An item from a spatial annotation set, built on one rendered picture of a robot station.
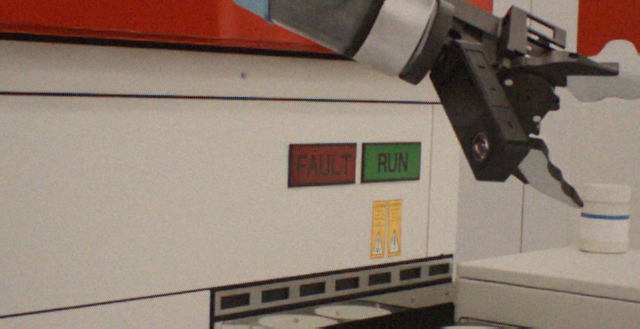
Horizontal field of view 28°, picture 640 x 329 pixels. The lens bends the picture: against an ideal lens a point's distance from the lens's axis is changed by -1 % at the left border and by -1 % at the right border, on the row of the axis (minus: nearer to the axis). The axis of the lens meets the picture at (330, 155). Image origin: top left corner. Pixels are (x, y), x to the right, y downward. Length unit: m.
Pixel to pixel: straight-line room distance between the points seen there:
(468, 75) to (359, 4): 0.10
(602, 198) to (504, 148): 0.92
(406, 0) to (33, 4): 0.32
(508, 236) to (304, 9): 3.75
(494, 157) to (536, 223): 3.90
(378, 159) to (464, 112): 0.55
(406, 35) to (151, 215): 0.39
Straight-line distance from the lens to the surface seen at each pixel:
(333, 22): 0.98
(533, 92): 1.01
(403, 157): 1.56
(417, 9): 0.98
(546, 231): 4.92
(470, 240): 4.47
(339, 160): 1.46
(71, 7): 1.12
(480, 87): 0.97
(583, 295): 1.59
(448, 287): 1.65
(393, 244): 1.56
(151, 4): 1.18
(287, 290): 1.42
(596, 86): 1.01
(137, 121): 1.24
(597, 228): 1.85
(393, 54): 0.98
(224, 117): 1.32
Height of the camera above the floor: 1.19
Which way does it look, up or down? 3 degrees down
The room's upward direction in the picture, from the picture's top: 2 degrees clockwise
